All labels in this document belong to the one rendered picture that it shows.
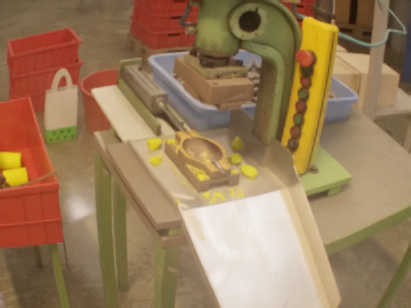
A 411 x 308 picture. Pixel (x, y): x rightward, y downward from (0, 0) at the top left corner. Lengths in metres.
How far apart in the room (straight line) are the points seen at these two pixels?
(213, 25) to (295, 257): 0.51
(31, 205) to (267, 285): 0.70
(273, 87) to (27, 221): 0.77
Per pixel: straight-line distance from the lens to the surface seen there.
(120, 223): 2.02
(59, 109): 3.24
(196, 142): 1.26
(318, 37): 1.17
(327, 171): 1.32
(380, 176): 1.47
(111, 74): 3.60
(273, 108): 1.22
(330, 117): 1.66
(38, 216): 1.49
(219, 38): 1.07
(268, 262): 1.12
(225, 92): 1.07
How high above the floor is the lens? 1.64
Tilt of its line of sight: 29 degrees down
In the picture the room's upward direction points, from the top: 8 degrees clockwise
